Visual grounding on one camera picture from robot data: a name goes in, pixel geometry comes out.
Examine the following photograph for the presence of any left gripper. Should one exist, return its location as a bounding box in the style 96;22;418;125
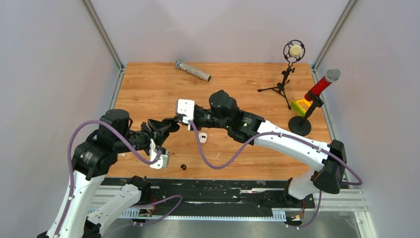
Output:
116;118;171;155

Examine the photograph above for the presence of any black earbuds charging case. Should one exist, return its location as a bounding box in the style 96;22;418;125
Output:
166;121;180;133

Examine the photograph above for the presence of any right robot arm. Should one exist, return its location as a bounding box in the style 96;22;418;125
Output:
185;90;347;207

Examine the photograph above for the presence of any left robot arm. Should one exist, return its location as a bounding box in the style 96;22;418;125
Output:
41;109;179;238

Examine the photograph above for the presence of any white earbuds charging case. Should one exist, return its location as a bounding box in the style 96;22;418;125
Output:
199;132;208;144

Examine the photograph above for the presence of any silver glitter microphone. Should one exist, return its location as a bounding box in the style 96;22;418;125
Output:
174;60;211;82

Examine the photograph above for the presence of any black round-base microphone stand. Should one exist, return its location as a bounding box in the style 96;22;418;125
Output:
288;96;324;136

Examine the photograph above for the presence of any yellow green toy block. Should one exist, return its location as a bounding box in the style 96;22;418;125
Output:
290;99;311;117

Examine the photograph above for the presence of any black tripod microphone stand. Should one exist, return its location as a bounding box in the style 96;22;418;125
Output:
257;39;306;110

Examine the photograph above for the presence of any red glitter microphone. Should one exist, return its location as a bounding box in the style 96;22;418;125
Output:
304;68;341;101

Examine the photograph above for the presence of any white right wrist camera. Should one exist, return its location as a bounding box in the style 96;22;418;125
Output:
175;99;195;124

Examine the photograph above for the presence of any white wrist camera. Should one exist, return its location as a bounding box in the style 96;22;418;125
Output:
149;139;170;169
175;99;195;124

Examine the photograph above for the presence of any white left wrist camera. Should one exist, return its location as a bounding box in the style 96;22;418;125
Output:
149;139;170;169

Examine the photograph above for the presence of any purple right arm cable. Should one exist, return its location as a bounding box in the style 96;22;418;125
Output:
187;119;363;230

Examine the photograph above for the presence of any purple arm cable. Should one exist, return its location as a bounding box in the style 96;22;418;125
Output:
54;119;165;237
187;119;363;230

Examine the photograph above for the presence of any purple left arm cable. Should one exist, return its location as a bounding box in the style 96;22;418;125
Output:
54;119;165;237

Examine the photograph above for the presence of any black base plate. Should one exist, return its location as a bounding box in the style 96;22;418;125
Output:
98;177;350;218

